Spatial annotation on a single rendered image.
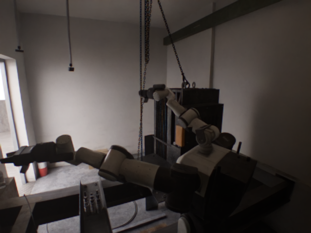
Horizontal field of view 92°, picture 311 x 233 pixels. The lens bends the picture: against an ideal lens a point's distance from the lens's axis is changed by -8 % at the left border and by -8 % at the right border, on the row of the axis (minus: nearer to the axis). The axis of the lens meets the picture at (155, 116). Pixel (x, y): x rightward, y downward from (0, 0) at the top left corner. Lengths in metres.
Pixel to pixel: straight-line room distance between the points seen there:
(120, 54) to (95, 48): 0.50
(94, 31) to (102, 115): 1.66
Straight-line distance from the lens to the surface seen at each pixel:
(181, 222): 1.01
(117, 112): 3.61
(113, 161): 0.66
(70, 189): 1.88
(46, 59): 3.57
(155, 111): 1.68
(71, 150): 0.83
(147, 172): 0.62
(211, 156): 0.77
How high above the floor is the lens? 1.67
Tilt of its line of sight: 12 degrees down
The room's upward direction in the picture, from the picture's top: straight up
